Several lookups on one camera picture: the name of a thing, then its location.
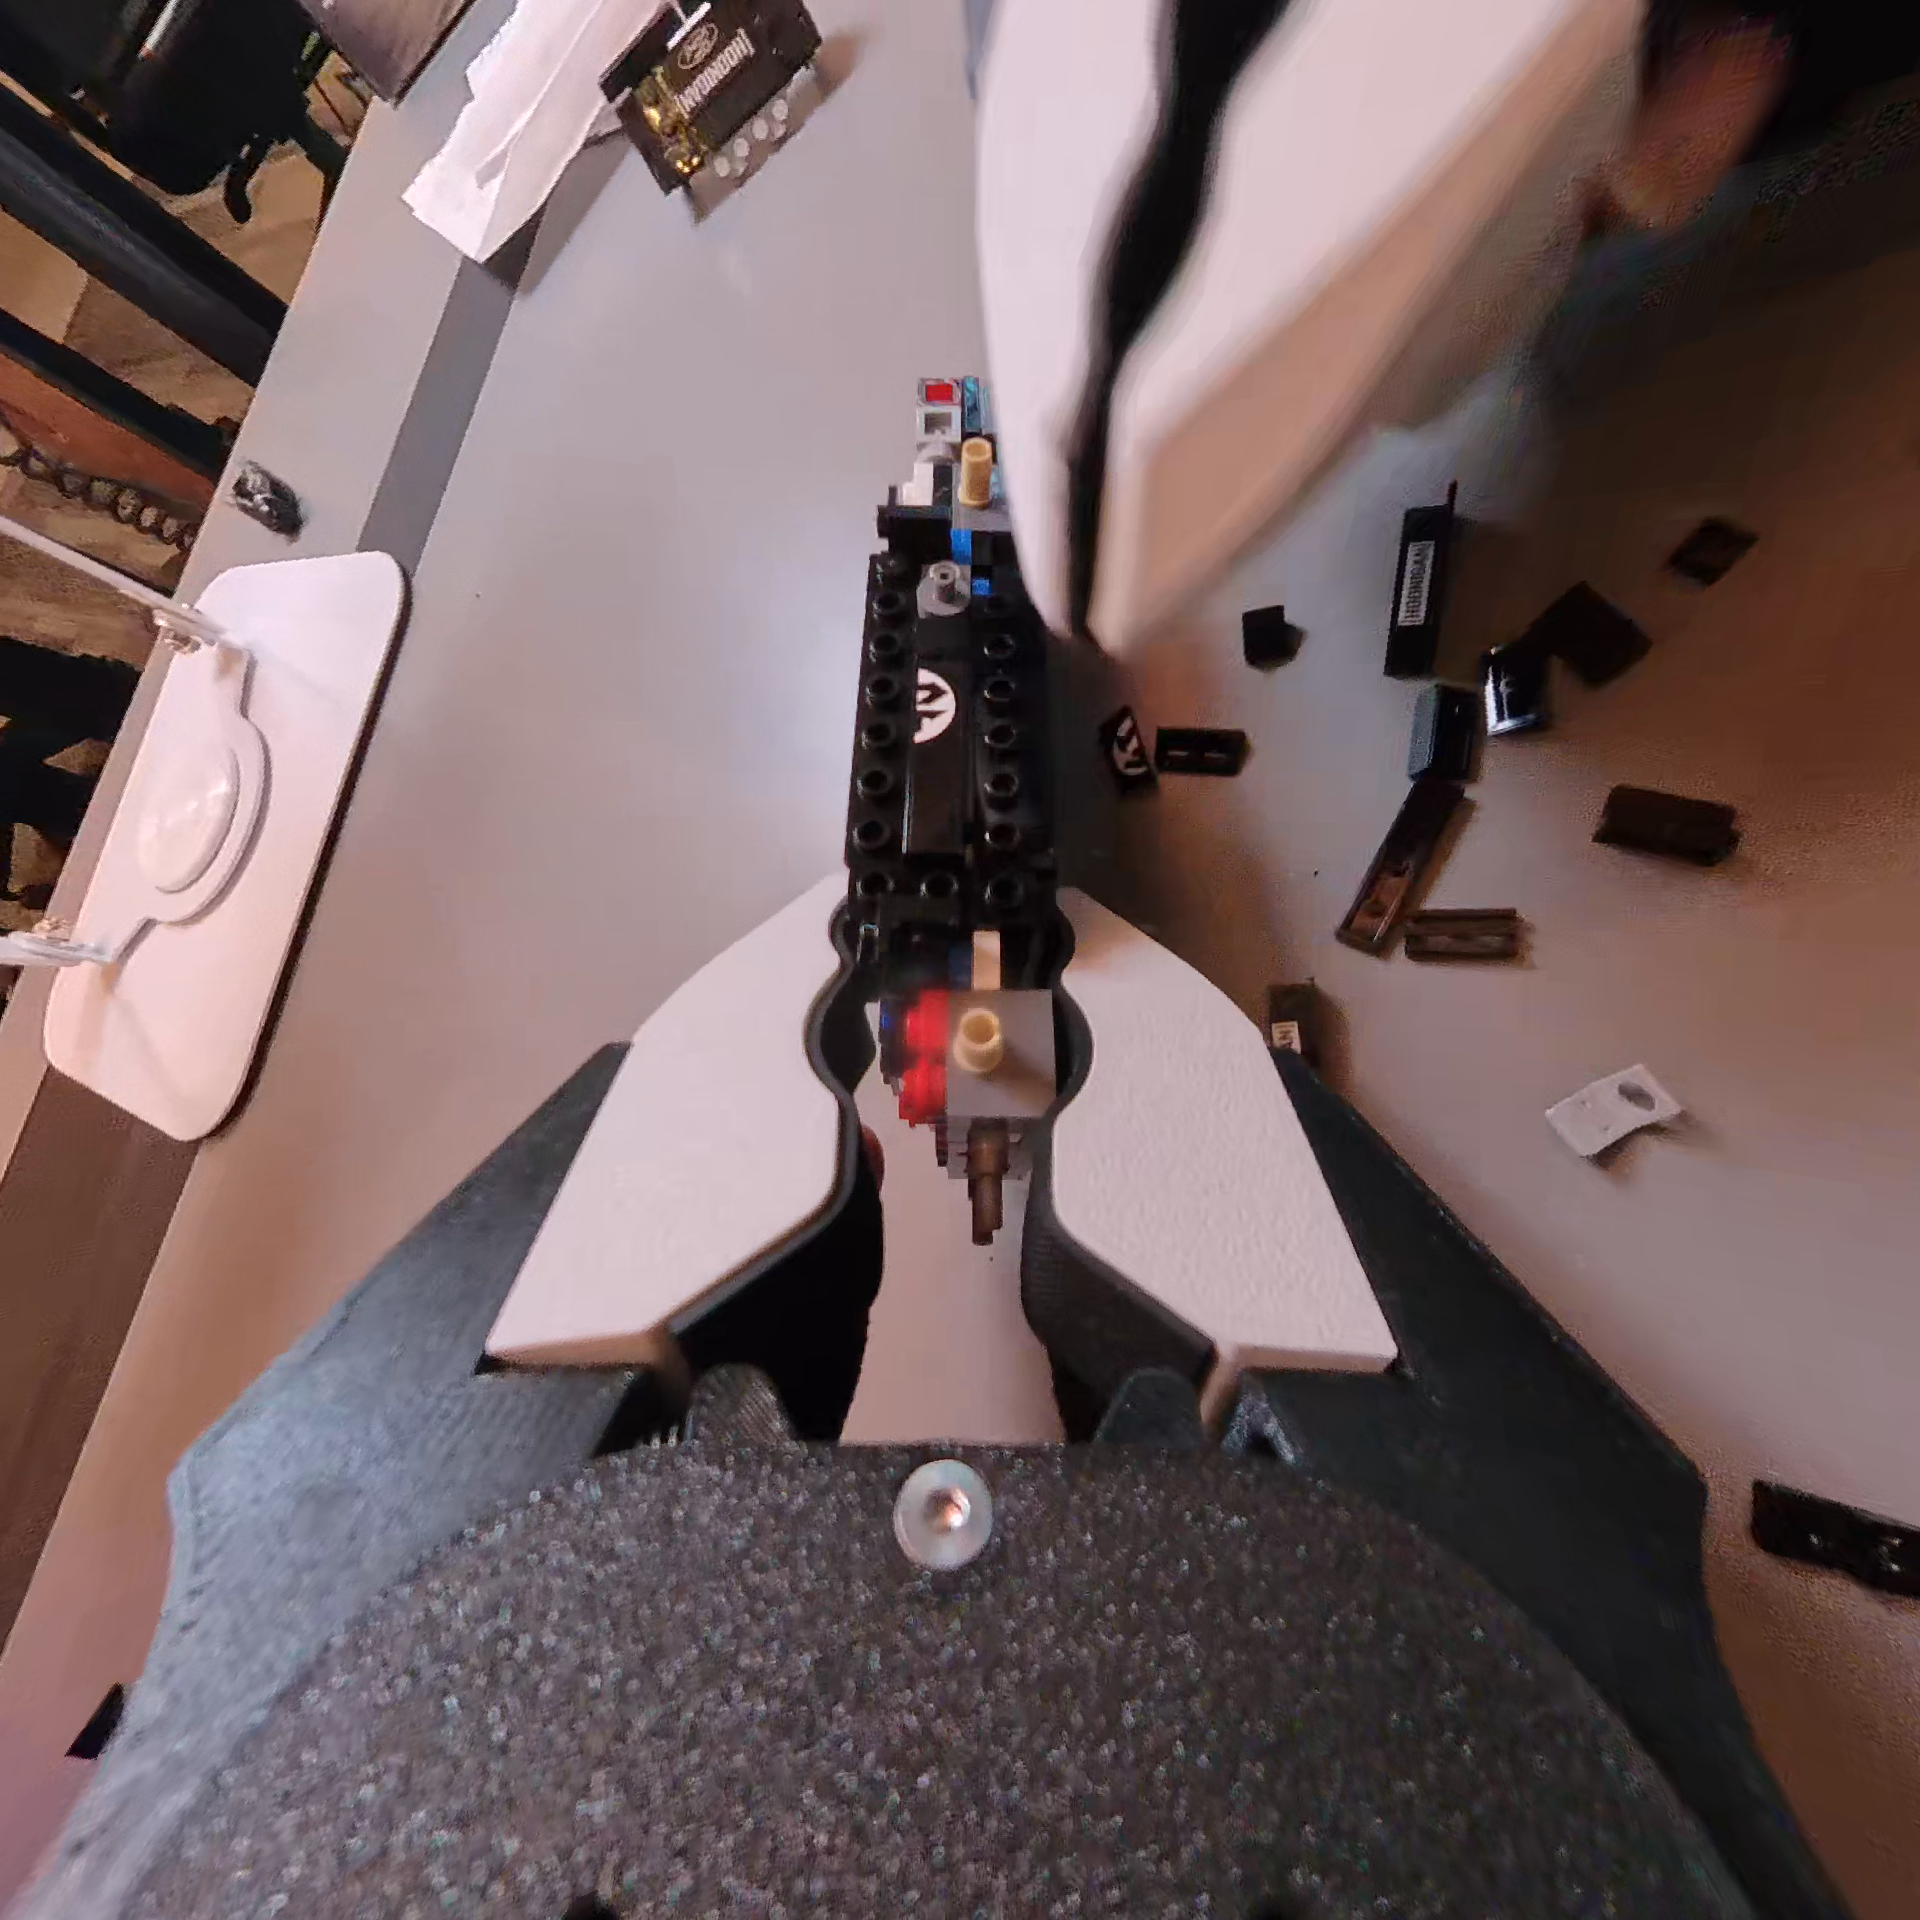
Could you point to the white paper bag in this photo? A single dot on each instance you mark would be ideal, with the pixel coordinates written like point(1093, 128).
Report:
point(510, 135)

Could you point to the short black lego plate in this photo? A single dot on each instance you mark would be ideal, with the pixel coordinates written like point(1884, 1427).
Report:
point(1463, 936)

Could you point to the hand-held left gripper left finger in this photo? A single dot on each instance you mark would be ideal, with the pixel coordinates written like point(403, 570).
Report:
point(691, 1184)

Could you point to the flat black lego plate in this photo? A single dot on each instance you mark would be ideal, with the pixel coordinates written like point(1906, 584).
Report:
point(1839, 1539)

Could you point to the lego car model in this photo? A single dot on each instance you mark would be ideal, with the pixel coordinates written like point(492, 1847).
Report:
point(961, 751)

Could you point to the small grey lego tile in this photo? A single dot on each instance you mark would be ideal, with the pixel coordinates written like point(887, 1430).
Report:
point(1612, 1107)

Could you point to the black logo printed lego tile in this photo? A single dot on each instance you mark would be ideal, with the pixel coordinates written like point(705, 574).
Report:
point(1129, 751)

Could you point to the lego set box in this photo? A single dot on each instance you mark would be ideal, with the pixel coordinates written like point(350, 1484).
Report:
point(390, 38)

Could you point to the white book stand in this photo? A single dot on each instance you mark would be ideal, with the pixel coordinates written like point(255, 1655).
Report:
point(301, 781)

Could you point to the tiny black lego part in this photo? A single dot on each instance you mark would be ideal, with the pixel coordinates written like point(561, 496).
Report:
point(269, 494)

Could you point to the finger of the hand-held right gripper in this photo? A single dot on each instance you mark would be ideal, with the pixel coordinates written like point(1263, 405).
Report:
point(1051, 226)
point(1350, 226)

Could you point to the small black lego plate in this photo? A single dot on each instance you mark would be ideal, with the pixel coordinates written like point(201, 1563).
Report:
point(1197, 751)

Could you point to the black lego slope piece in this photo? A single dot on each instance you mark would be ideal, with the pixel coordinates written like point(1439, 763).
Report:
point(1590, 629)
point(1444, 730)
point(1670, 827)

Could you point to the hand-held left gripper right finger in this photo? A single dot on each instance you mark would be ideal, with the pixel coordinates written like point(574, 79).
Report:
point(1202, 1184)

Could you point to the narrow black stickered tile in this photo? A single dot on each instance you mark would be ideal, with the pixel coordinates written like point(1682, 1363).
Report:
point(1418, 592)

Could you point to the black metal stand pole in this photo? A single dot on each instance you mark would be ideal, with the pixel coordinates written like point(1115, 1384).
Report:
point(137, 240)

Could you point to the small black lego brick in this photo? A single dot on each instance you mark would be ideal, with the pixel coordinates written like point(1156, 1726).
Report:
point(1273, 639)
point(1516, 691)
point(1711, 552)

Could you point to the person's right hand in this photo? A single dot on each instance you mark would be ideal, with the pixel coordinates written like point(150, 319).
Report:
point(1695, 114)

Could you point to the black stickered lego panel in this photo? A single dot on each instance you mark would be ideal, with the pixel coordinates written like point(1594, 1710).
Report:
point(714, 84)

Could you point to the long black lego plate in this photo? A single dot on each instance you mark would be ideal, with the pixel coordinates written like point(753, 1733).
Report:
point(1403, 868)

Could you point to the black office chair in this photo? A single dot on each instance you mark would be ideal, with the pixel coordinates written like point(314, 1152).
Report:
point(212, 90)

